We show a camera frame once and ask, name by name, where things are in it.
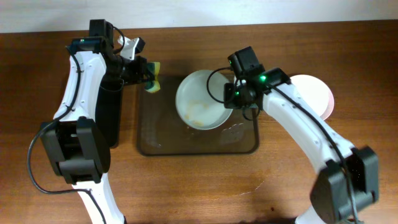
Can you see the black rectangular tray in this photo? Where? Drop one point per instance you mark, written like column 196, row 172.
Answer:
column 108, row 110

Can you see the grey-white plate top stained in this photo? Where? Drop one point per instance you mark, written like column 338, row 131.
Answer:
column 196, row 100

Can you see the green yellow sponge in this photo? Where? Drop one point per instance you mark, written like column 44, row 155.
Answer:
column 153, row 85

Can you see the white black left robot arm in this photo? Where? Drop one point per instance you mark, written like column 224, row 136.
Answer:
column 86, row 125

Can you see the brown serving tray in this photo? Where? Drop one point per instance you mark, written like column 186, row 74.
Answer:
column 161, row 132

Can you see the white plate stained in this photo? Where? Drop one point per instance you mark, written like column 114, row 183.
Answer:
column 316, row 93

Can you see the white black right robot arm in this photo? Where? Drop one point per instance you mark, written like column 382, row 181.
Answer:
column 347, row 177

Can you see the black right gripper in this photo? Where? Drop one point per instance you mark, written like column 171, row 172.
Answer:
column 232, row 96

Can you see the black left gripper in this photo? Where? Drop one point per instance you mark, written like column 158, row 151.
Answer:
column 142, row 70

